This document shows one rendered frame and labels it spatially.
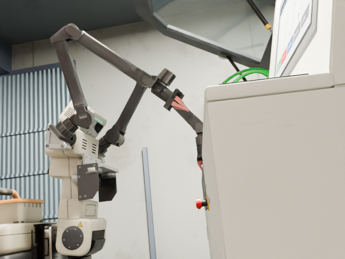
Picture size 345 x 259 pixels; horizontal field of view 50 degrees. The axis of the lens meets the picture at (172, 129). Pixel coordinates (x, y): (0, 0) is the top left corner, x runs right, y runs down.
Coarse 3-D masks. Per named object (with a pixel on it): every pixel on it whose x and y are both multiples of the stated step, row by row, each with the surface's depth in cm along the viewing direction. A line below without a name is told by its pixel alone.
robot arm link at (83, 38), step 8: (72, 32) 157; (80, 32) 157; (80, 40) 160; (88, 40) 160; (96, 40) 161; (88, 48) 161; (96, 48) 161; (104, 48) 161; (104, 56) 162; (112, 56) 162; (120, 56) 163; (112, 64) 163; (120, 64) 163; (128, 64) 163; (128, 72) 163; (136, 72) 163; (144, 72) 163; (136, 80) 163
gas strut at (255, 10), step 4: (248, 0) 148; (252, 4) 147; (252, 8) 148; (256, 8) 147; (256, 12) 147; (260, 12) 147; (260, 16) 146; (260, 20) 147; (264, 20) 146; (264, 24) 146; (268, 24) 145; (268, 28) 145; (272, 32) 145
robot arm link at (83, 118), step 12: (72, 24) 158; (60, 36) 158; (72, 36) 158; (60, 48) 159; (60, 60) 160; (72, 60) 163; (72, 72) 161; (72, 84) 161; (72, 96) 161; (84, 108) 160; (84, 120) 160
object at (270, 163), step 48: (336, 0) 67; (336, 48) 65; (288, 96) 63; (336, 96) 63; (240, 144) 62; (288, 144) 62; (336, 144) 61; (240, 192) 60; (288, 192) 60; (336, 192) 59; (240, 240) 58; (288, 240) 58; (336, 240) 57
